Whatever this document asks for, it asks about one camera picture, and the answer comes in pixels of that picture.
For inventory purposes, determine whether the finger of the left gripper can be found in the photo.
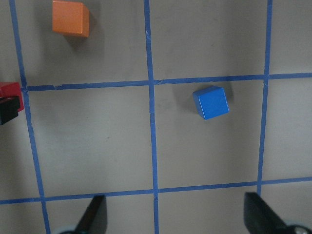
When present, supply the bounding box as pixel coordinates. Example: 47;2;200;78
0;96;20;125

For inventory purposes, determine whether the blue wooden block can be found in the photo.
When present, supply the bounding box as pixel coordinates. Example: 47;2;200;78
193;86;230;120

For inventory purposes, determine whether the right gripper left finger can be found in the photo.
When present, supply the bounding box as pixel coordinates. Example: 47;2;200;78
75;195;107;234

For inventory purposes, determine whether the red wooden block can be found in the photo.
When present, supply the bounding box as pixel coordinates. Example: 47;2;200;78
0;82;24;112

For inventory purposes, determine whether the orange wooden block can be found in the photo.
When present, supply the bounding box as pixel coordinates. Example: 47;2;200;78
52;0;90;38

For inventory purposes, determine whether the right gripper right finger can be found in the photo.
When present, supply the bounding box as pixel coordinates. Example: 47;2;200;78
243;192;294;234

